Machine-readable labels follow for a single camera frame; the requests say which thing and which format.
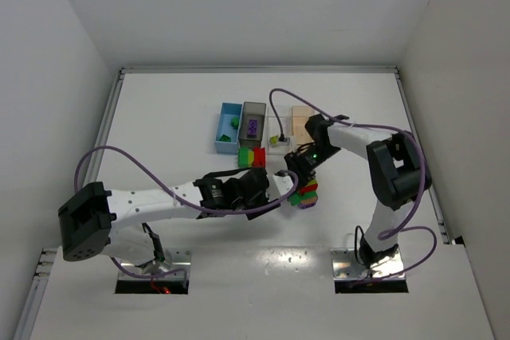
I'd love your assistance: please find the small green lego brick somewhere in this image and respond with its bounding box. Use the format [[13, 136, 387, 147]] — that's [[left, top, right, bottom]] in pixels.
[[230, 117, 240, 128]]

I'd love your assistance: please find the dark green lego brick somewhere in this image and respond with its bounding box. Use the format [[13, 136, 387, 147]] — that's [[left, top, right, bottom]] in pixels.
[[219, 135, 232, 143]]

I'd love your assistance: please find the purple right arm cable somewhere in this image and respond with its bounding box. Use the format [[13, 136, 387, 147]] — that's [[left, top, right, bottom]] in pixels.
[[269, 88, 438, 283]]

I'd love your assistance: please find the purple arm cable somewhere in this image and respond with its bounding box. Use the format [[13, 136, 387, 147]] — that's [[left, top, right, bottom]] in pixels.
[[269, 88, 438, 283], [74, 145, 300, 277]]

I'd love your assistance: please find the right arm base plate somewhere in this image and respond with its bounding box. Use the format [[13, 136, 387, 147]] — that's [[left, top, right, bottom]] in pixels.
[[331, 248, 406, 283]]

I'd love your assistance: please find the amber transparent container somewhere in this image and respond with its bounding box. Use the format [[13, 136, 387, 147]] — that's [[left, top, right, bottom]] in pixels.
[[291, 106, 314, 146]]

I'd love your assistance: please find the purple butterfly lego brick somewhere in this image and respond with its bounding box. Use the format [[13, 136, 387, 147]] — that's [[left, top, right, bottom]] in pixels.
[[298, 200, 317, 209]]

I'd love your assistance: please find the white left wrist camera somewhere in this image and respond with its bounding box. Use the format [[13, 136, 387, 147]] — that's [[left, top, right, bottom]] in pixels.
[[266, 174, 296, 201]]

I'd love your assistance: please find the clear transparent container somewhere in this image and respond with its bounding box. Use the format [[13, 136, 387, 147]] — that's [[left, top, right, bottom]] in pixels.
[[265, 105, 296, 156]]

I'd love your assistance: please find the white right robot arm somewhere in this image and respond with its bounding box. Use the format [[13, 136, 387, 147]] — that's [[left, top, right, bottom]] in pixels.
[[284, 115, 431, 268]]

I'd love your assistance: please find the green red lego stack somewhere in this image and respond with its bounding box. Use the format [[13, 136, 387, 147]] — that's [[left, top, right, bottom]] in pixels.
[[237, 147, 266, 168]]

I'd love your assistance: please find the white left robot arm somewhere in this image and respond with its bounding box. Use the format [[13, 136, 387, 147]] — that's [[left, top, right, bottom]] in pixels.
[[58, 168, 272, 268]]

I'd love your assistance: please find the green number lego brick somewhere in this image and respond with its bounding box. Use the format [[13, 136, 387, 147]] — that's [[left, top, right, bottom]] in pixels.
[[288, 193, 301, 206]]

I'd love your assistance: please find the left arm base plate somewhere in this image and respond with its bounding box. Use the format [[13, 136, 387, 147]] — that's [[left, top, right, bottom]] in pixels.
[[117, 248, 191, 287]]

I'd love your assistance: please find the lime green lego stack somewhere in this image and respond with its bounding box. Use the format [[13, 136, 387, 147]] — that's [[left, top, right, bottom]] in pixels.
[[297, 179, 318, 203]]

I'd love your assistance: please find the smoky grey container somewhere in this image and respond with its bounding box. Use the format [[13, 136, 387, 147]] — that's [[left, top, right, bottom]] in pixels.
[[239, 101, 266, 149]]

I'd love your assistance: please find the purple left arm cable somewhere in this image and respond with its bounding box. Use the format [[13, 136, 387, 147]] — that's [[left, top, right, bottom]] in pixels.
[[74, 145, 300, 277]]

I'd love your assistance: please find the blue container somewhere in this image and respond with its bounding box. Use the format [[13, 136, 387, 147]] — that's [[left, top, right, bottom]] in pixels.
[[214, 103, 243, 154]]

